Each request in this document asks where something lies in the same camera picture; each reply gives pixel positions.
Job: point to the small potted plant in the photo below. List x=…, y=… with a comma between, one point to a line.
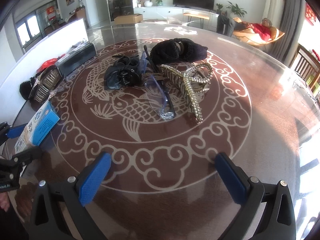
x=219, y=8

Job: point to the clear blue-framed glasses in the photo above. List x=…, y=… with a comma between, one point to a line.
x=155, y=88

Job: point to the blue white medicine box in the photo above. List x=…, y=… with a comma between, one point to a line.
x=37, y=128

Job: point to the white round vase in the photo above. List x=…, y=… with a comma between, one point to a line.
x=148, y=3

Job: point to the wooden dining chair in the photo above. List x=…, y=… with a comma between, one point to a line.
x=306, y=65

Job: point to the orange lounge chair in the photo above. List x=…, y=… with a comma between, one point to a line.
x=250, y=37

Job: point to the white tv cabinet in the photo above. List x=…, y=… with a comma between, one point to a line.
x=174, y=15

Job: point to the grey curtain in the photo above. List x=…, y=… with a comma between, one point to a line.
x=291, y=24

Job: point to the pearl gold hair claw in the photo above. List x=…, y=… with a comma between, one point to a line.
x=195, y=79

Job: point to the person's left hand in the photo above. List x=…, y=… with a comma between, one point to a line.
x=4, y=201

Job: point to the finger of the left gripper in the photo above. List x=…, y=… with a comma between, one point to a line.
x=10, y=132
x=27, y=156

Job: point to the black fuzzy item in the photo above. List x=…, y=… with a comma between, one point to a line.
x=28, y=88

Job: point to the red wall hanging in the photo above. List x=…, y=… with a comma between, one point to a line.
x=310, y=15

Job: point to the green potted plant right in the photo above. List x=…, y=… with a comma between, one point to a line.
x=236, y=10

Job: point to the white board panel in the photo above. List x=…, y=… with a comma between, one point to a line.
x=13, y=73

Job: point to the wooden bench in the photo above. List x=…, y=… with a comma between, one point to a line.
x=201, y=18

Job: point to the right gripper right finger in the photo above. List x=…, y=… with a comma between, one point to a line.
x=246, y=191

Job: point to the cardboard box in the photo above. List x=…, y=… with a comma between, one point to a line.
x=128, y=19

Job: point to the red packet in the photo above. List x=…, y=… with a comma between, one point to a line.
x=47, y=64

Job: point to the long black box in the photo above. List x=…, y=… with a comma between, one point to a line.
x=77, y=55

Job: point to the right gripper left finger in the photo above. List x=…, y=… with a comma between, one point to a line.
x=81, y=192

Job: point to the reclining person in red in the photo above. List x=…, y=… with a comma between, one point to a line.
x=226, y=26

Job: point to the black hair claw clip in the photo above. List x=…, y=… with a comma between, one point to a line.
x=125, y=71

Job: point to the black knitted hat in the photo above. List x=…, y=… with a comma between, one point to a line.
x=177, y=50

